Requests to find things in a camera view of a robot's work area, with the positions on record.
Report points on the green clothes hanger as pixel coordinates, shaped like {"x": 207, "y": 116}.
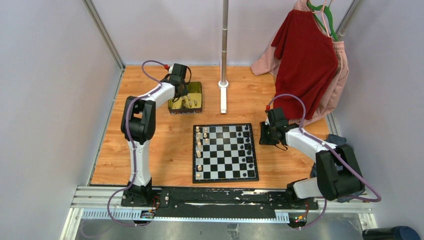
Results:
{"x": 327, "y": 17}

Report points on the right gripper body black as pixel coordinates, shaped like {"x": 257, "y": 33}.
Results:
{"x": 267, "y": 137}

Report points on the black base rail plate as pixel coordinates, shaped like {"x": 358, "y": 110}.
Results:
{"x": 217, "y": 203}

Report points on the dark blue bottle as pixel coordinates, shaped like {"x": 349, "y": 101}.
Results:
{"x": 391, "y": 233}

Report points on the silver vertical pole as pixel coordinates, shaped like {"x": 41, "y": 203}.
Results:
{"x": 224, "y": 44}

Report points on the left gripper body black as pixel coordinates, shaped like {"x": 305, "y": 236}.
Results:
{"x": 184, "y": 91}

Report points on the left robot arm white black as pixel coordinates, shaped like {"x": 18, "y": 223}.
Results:
{"x": 139, "y": 125}

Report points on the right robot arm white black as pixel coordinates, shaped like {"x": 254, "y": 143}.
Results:
{"x": 337, "y": 169}

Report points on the grey blue cloth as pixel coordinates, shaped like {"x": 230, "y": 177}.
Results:
{"x": 333, "y": 139}

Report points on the red shirt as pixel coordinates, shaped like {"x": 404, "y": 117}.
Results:
{"x": 308, "y": 64}

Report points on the black white chessboard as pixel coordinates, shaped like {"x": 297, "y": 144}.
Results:
{"x": 227, "y": 157}

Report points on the gold metal tin box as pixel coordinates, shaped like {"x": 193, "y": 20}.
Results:
{"x": 190, "y": 104}

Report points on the white pole base bracket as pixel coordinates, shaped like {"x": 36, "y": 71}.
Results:
{"x": 223, "y": 97}

